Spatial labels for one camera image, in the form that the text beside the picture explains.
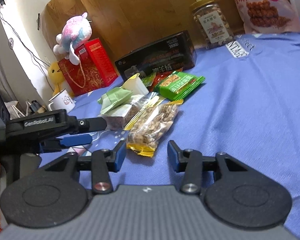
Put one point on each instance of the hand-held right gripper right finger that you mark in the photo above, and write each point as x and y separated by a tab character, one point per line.
172	157

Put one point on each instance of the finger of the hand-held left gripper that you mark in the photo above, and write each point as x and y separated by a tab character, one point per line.
95	124
75	140

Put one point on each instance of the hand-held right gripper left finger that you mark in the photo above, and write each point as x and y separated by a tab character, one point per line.
120	156

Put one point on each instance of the green snack packet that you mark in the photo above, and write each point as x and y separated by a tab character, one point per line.
180	85

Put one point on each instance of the red snack packet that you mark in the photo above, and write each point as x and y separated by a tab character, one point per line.
160	78

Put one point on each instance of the black cardboard box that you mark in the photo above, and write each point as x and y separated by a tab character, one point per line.
155	55

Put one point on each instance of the white cloth bag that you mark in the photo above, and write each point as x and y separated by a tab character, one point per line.
15	108

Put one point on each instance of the clear packet of brown snack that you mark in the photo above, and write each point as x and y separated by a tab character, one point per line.
125	116

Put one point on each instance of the light green wrapped pastry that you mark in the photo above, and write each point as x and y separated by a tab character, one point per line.
115	100

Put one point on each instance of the white enamel mug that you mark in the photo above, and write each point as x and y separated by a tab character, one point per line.
63	102

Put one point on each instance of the yellow-edged clear snack packet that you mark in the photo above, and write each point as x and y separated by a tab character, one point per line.
152	126

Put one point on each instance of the yellow plush toy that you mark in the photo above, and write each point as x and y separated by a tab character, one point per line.
55	76

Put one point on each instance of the white jelly cup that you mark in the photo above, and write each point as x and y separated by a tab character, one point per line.
135	85

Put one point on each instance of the red gift box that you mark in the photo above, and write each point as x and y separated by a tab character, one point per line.
100	60

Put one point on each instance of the small green sachet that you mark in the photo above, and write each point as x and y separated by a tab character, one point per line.
148	79

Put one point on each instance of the blue bed sheet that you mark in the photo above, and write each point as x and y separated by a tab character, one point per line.
240	105

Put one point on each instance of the pink and blue plush toy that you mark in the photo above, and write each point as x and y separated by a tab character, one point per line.
73	31

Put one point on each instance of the wooden headboard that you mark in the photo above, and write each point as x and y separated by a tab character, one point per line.
130	15

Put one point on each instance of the clear plastic nut jar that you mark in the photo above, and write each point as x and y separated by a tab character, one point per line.
212	22

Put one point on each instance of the pink snack bag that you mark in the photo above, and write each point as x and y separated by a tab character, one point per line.
262	7

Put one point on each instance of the white wall socket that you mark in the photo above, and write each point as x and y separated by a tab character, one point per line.
11	43

